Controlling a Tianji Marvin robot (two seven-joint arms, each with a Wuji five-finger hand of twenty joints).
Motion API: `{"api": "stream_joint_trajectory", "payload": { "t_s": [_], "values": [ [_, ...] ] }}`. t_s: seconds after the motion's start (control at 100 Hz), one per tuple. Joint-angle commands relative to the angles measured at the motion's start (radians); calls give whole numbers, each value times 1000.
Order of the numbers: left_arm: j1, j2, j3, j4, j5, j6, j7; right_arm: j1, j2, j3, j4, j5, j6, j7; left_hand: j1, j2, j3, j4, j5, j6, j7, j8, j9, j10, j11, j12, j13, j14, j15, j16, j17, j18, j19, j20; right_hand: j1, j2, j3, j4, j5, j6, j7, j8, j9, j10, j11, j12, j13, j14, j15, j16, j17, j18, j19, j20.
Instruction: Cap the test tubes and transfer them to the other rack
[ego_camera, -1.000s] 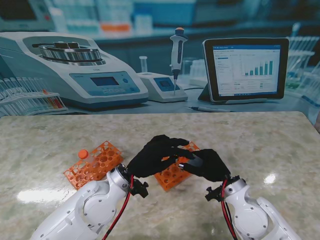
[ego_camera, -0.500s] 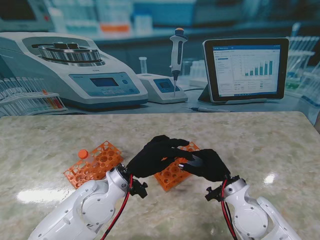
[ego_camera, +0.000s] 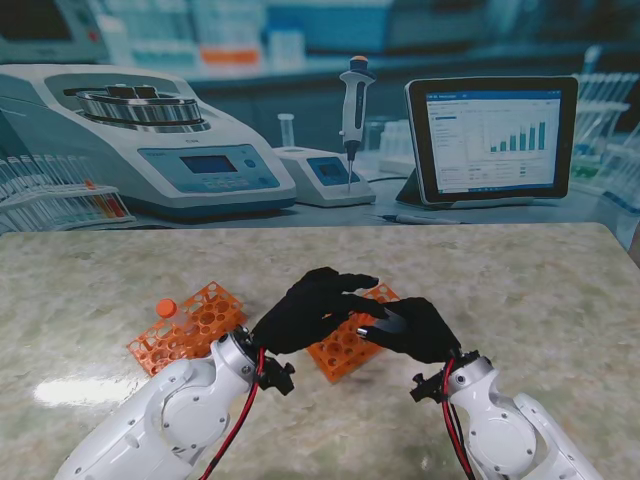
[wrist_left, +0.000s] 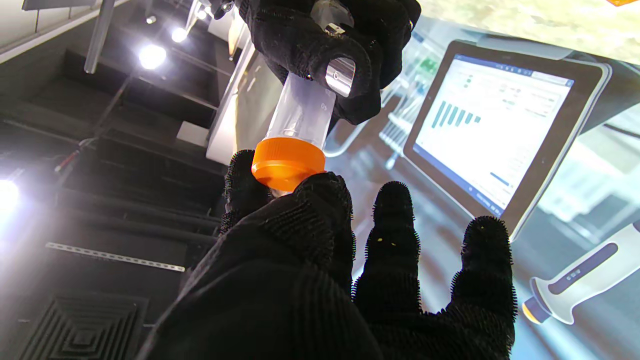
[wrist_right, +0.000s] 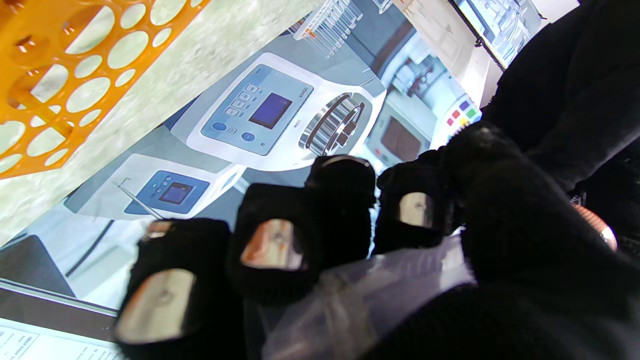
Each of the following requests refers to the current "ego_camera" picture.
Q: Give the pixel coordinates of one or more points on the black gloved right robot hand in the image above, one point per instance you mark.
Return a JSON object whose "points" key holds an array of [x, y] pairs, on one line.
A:
{"points": [[425, 332]]}

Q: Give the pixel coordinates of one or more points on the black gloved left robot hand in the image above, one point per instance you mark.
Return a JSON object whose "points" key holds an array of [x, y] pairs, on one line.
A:
{"points": [[300, 320]]}

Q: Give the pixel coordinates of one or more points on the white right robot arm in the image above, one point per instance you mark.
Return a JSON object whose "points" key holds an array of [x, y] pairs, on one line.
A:
{"points": [[505, 430]]}

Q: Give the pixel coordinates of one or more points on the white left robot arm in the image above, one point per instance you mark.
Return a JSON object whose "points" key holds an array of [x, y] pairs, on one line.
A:
{"points": [[165, 420]]}

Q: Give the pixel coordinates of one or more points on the orange plastic test tube rack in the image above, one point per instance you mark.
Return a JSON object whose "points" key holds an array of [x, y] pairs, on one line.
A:
{"points": [[150, 360], [330, 362]]}

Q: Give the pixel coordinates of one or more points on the printed laboratory backdrop poster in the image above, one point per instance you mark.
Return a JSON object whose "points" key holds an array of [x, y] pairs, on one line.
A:
{"points": [[320, 100]]}

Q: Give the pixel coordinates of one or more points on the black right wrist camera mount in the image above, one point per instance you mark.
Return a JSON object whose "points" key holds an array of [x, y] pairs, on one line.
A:
{"points": [[426, 387]]}

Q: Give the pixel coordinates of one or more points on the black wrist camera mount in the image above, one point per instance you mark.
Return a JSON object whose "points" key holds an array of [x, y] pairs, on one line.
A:
{"points": [[426, 387], [277, 376]]}

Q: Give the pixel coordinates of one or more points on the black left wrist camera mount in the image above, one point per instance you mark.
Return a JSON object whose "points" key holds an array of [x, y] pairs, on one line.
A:
{"points": [[277, 376]]}

